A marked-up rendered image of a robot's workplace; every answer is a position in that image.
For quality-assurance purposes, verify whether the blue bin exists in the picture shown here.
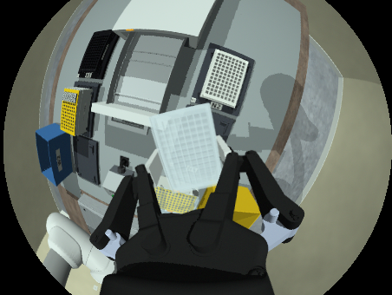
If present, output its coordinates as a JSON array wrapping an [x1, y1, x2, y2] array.
[[36, 123, 73, 187]]

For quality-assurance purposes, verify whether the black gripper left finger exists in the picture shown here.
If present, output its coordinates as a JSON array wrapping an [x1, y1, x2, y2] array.
[[89, 149, 167, 261]]

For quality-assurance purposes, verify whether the yellow open-top bin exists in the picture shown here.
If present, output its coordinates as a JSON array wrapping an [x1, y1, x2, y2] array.
[[197, 186, 261, 229]]

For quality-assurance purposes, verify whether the grey bench mat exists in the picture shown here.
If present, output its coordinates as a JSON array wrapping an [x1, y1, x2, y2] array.
[[53, 0, 301, 204]]

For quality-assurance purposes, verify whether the black assay plate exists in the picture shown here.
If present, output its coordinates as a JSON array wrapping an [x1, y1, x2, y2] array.
[[80, 33, 114, 73]]

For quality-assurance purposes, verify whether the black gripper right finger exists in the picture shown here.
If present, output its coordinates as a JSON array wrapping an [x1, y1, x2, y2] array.
[[189, 135, 304, 253]]

